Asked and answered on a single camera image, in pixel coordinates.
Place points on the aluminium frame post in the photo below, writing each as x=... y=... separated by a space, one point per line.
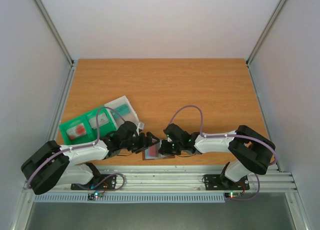
x=45 y=14
x=269 y=25

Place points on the grey card in green tray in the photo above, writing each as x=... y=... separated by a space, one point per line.
x=102 y=120

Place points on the brown leather card holder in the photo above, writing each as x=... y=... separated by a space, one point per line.
x=161 y=156

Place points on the left small circuit board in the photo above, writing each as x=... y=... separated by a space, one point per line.
x=94 y=196

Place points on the white translucent tray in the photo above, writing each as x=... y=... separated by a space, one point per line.
x=133 y=117

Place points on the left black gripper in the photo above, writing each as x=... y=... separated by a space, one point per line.
x=145 y=145

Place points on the aluminium front rail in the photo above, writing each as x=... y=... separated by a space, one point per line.
x=188 y=179

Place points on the green plastic organizer tray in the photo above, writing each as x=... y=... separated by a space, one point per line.
x=91 y=133

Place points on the right small circuit board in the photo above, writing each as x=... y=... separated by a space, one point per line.
x=232 y=195

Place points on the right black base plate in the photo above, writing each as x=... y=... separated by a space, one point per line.
x=214 y=182

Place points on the right aluminium frame post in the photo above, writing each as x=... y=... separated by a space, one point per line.
x=269 y=25

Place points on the red patterned card in tray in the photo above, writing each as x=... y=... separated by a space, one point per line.
x=76 y=131

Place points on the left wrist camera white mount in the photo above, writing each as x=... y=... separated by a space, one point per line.
x=140 y=127

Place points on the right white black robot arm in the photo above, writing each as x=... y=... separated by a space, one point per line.
x=253 y=152

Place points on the slotted grey cable duct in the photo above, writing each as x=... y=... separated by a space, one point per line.
x=132 y=198

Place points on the teal card in white tray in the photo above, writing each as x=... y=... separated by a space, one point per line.
x=123 y=109

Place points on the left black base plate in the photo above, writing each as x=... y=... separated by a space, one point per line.
x=98 y=183

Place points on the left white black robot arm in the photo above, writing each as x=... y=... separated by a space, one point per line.
x=53 y=164

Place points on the left aluminium frame post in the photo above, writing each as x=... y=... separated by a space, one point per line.
x=45 y=14

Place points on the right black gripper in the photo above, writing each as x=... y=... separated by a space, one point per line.
x=165 y=149

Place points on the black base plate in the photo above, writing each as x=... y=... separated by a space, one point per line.
x=98 y=183
x=214 y=182

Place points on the small circuit board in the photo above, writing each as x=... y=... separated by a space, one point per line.
x=94 y=196
x=232 y=195

